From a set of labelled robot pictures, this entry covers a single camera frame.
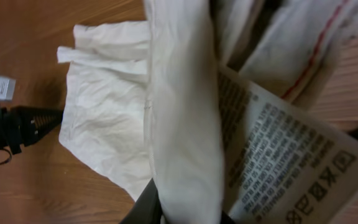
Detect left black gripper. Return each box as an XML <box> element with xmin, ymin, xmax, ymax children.
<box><xmin>0</xmin><ymin>106</ymin><xmax>63</xmax><ymax>155</ymax></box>

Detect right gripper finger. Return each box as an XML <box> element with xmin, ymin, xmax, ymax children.
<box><xmin>119</xmin><ymin>179</ymin><xmax>162</xmax><ymax>224</ymax></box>

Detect beige cotton shorts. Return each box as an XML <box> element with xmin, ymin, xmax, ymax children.
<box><xmin>57</xmin><ymin>1</ymin><xmax>358</xmax><ymax>223</ymax></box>

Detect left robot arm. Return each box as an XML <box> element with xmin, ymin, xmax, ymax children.
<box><xmin>0</xmin><ymin>75</ymin><xmax>63</xmax><ymax>155</ymax></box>

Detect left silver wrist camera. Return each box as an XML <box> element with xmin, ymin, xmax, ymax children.
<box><xmin>0</xmin><ymin>75</ymin><xmax>16</xmax><ymax>101</ymax></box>

